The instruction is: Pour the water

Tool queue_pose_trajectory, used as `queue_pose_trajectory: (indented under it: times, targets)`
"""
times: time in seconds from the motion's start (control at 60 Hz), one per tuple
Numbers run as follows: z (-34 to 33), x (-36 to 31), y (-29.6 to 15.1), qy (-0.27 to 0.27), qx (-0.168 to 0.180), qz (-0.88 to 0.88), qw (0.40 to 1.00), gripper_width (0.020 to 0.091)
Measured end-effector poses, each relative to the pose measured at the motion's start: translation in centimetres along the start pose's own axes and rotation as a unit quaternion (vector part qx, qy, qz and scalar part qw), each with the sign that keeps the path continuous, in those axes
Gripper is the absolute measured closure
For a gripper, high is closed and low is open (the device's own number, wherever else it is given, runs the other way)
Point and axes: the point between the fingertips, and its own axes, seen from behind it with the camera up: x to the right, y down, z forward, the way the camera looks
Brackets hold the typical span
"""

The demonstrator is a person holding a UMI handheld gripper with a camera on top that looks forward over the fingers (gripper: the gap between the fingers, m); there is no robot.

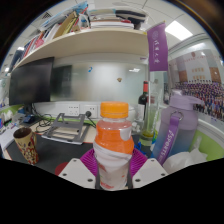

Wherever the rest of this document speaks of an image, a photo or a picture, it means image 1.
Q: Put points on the purple hanging banner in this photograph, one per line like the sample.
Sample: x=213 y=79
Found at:
x=157 y=46

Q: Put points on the white ceramic jar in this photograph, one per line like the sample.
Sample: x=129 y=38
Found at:
x=132 y=113

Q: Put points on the black computer monitor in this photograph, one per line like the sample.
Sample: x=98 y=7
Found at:
x=30 y=81

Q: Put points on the orange-capped drink bottle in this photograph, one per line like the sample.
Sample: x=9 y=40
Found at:
x=113 y=146

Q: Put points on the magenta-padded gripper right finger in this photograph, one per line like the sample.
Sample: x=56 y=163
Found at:
x=148 y=171

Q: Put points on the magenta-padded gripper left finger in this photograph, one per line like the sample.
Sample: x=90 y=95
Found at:
x=78 y=171

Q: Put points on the small blue box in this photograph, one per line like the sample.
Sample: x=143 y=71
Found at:
x=28 y=119

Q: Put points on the purple water bottle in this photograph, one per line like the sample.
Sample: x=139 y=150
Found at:
x=181 y=128

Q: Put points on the floral paper cup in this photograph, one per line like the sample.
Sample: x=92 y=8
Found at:
x=28 y=146

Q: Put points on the black red-edged desk mat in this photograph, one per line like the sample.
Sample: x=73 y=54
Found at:
x=60 y=152

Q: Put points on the green drinking glass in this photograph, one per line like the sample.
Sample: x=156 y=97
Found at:
x=149 y=126

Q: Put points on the dark wine bottle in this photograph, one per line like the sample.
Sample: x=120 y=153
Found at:
x=143 y=103

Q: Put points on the group photo poster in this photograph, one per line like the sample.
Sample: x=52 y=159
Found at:
x=203 y=86

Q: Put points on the shelf with books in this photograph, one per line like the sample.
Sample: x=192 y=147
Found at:
x=90 y=41

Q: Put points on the open white notebook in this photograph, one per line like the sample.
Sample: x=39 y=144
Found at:
x=7 y=138

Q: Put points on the crumpled white tissue bag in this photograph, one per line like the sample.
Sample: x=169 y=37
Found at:
x=186 y=160

